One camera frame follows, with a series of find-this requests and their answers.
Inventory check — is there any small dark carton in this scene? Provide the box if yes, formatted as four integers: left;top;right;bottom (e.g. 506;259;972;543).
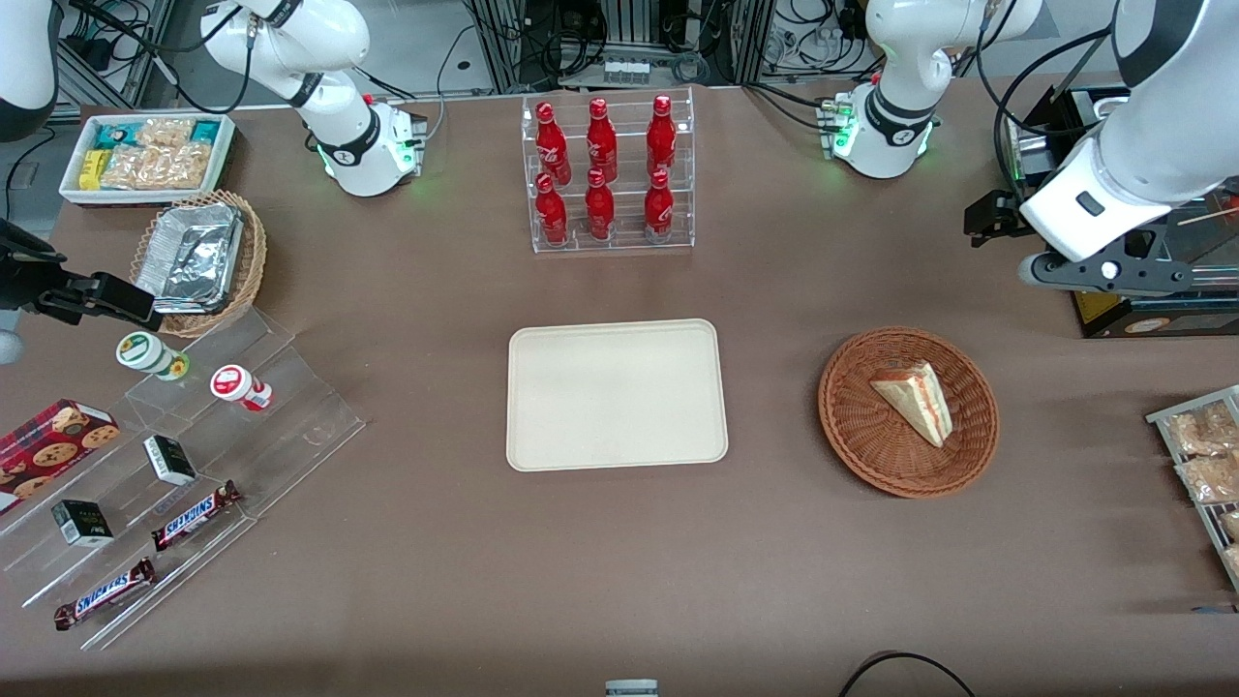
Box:
142;435;198;487
50;499;115;549

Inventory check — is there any black hot food display machine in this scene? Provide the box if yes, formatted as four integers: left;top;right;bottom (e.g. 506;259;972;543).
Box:
997;83;1239;341

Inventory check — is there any clear cracker bag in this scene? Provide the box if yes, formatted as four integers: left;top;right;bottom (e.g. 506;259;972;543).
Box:
135;117;196;150
100;142;213;192

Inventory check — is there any triangular sandwich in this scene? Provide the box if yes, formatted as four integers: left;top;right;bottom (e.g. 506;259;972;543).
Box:
869;361;954;449

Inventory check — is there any black cable loop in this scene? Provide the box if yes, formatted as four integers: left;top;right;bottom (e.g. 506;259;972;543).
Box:
836;651;980;697

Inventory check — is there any cream plastic tray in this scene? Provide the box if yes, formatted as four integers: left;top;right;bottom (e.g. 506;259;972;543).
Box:
506;318;730;473

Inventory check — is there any clear acrylic bottle rack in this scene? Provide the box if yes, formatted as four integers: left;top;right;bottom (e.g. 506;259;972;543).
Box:
521;86;697;256

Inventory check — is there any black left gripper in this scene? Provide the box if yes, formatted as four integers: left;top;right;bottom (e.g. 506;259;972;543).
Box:
964;191;1035;245

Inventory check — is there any clear acrylic stepped stand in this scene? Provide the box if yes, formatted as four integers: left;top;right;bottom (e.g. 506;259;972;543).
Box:
0;307;368;652

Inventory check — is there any red cola bottle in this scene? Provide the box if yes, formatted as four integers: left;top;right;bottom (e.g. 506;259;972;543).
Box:
584;167;617;242
586;97;620;183
534;172;570;247
535;102;573;187
646;94;679;181
643;169;676;244

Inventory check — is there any aluminium foil container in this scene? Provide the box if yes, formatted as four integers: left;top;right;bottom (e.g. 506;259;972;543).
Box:
135;202;245;317

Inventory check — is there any red lid yogurt cup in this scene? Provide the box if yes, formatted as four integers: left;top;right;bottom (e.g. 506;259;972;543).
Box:
209;363;275;413

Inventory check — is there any snickers chocolate bar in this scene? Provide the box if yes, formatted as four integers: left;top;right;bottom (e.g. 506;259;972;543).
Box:
52;557;159;632
151;480;244;554

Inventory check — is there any light wicker basket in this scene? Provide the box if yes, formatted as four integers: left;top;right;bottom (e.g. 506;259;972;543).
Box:
130;190;268;339

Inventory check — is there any green lid yogurt cup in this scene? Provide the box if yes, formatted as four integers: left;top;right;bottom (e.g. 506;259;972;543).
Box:
115;330;191;382

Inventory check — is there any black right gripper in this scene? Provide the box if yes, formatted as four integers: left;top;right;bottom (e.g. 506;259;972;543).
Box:
0;219;164;333

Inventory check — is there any aluminium profile frame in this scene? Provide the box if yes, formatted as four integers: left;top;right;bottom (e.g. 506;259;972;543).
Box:
465;0;777;95

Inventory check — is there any brown round wicker basket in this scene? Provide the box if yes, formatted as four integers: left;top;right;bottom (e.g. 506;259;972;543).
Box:
818;327;1001;500

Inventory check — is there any red cookie box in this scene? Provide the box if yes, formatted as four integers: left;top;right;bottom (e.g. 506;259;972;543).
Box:
0;398;123;500

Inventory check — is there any tray of packaged pastries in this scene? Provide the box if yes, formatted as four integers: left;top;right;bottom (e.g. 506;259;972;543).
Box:
1145;384;1239;593

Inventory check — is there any white rectangular snack bin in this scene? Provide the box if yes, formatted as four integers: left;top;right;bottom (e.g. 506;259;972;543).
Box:
58;112;237;208

